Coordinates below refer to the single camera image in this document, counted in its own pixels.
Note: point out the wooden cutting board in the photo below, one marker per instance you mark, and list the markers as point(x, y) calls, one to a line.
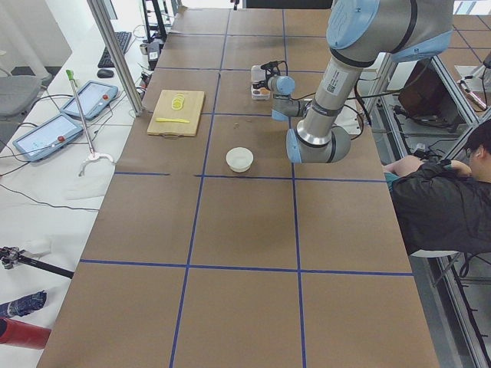
point(192, 111)

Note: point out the yellow plastic knife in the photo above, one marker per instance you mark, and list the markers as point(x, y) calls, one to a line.
point(170, 120)

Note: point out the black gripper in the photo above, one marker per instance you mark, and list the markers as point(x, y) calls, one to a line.
point(260, 79)

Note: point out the near teach pendant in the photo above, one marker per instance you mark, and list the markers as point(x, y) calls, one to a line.
point(48, 138)

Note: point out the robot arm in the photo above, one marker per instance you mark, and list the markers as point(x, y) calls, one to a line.
point(358, 31)

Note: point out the folded blue umbrella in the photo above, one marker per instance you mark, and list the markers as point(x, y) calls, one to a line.
point(24, 305)

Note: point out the white round bowl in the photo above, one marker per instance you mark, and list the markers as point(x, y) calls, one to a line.
point(239, 159)

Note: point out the seated person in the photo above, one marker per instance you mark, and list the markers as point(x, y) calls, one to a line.
point(444, 206)

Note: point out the teach pendant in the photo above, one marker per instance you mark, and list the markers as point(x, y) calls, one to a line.
point(48, 138)
point(94, 97)

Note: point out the black computer mouse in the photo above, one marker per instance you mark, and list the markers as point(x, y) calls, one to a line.
point(104, 73)

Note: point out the clear plastic egg box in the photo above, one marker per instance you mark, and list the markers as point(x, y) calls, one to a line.
point(259, 90)

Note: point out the black tripod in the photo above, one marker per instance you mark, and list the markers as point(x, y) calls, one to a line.
point(13, 256)

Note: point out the reacher grabber stick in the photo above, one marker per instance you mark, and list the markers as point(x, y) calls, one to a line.
point(93, 154)

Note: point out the aluminium frame post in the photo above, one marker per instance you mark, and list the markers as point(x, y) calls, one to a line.
point(102, 20)

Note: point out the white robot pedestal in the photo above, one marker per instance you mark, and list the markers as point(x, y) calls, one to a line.
point(348, 118)

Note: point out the far teach pendant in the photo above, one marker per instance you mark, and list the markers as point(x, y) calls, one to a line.
point(94, 97)

